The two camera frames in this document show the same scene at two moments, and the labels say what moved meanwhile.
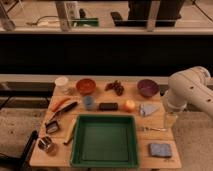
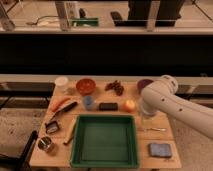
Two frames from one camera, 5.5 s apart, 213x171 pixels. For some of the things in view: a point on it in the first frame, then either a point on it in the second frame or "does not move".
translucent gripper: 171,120 -> 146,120
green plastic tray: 104,141 does not move
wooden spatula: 69,125 does not move
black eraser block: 108,106 does not move
